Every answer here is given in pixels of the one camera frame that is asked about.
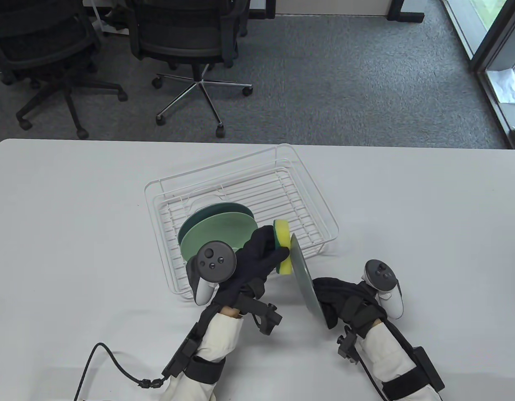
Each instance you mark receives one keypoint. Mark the black office chair left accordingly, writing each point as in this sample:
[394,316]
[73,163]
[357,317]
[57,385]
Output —
[44,46]

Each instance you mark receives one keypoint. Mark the person's right hand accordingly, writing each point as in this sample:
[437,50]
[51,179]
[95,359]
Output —
[341,296]

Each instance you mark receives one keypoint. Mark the black window frame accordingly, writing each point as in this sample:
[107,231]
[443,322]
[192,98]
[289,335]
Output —
[493,41]

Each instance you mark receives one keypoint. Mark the person's left forearm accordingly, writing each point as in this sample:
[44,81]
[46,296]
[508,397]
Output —
[218,338]

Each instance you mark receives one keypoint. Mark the grey white hand controller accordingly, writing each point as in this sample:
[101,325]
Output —
[215,261]
[380,273]

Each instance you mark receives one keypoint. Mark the black forearm battery box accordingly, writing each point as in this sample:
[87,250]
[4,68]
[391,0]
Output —
[180,357]
[428,367]

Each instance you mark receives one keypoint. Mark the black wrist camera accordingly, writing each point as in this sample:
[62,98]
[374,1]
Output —
[268,319]
[347,346]

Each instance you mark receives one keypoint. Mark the grey plate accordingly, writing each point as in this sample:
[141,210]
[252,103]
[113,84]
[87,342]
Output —
[303,280]

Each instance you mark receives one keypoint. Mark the white paper sheet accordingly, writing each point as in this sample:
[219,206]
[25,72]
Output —
[506,85]

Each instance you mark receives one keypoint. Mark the teal plate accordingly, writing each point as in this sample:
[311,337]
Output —
[220,206]

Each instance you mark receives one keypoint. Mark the person's left hand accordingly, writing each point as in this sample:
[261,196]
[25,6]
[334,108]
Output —
[253,263]

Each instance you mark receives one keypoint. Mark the person's right forearm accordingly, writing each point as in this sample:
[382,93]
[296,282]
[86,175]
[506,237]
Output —
[384,355]

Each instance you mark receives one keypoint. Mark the black office chair chrome base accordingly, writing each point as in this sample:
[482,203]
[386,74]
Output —
[182,37]

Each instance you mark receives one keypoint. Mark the yellow green sponge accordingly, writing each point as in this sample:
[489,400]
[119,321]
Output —
[282,234]

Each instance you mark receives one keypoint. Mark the light green plate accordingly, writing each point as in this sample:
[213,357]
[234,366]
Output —
[224,229]

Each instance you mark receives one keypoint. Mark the black desk foot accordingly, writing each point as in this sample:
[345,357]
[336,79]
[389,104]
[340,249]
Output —
[266,10]
[407,16]

